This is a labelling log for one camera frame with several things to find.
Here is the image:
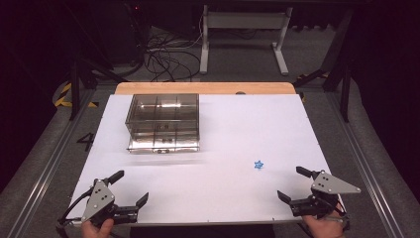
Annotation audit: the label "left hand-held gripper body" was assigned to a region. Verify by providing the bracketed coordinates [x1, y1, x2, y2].
[81, 179, 140, 228]

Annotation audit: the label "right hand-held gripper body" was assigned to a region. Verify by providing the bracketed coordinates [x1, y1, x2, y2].
[289, 170, 362, 219]

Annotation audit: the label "clear plastic drawer box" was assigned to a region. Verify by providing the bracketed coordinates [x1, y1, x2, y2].
[124, 93, 201, 155]

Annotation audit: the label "person's left hand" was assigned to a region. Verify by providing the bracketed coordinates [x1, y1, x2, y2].
[80, 218, 115, 238]

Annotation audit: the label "person's right hand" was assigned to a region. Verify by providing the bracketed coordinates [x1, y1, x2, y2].
[301, 215, 346, 238]

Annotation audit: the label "white table sheet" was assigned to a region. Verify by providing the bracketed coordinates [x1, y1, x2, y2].
[66, 93, 346, 226]

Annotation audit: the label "yellow black hazard tape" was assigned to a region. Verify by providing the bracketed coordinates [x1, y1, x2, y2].
[53, 81, 100, 109]

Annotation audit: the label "black metal stand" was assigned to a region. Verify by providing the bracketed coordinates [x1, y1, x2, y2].
[67, 58, 131, 122]
[292, 9, 356, 124]

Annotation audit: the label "wooden table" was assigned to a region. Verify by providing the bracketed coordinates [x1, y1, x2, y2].
[114, 81, 297, 96]

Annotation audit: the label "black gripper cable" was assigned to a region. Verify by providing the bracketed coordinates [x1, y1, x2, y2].
[57, 187, 96, 227]

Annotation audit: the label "aluminium floor rail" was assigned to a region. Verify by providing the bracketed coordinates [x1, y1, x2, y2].
[325, 91, 405, 238]
[6, 88, 97, 238]

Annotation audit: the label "bundle of black floor cables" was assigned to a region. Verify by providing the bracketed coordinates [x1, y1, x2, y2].
[144, 28, 203, 82]

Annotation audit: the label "white metal desk frame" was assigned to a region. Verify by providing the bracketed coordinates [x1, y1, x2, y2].
[198, 4, 294, 76]

